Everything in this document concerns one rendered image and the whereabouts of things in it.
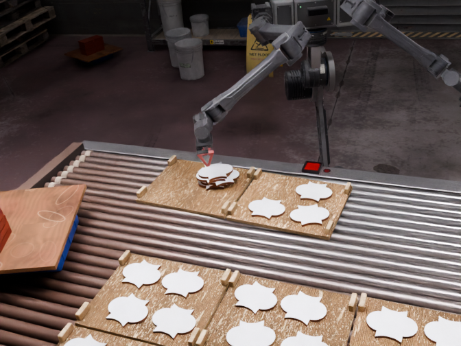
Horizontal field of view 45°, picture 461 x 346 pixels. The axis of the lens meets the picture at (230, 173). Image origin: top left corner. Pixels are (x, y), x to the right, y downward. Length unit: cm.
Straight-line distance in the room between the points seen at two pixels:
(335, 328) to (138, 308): 62
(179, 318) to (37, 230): 67
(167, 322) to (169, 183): 81
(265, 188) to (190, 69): 374
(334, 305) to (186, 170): 102
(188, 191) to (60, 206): 53
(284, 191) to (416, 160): 220
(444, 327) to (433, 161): 271
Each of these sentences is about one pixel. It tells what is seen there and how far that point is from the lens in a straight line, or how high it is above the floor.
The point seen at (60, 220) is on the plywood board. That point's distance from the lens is 215.
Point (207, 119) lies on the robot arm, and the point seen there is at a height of 127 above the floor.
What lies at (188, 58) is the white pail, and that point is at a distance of 588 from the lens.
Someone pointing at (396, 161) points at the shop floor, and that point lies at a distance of 433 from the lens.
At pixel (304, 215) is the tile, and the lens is 213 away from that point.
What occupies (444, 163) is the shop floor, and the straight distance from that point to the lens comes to 436.
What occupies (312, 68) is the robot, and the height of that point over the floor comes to 118.
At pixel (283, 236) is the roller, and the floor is 92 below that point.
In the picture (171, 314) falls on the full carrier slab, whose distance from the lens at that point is 180.
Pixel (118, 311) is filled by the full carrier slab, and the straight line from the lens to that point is 185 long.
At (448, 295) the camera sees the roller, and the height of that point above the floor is 91.
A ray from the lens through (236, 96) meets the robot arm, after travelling 217.
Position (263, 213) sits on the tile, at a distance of 214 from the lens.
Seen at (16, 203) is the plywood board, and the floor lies 104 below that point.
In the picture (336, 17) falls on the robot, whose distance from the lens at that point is 275.
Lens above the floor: 221
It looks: 32 degrees down
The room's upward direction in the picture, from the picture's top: 6 degrees counter-clockwise
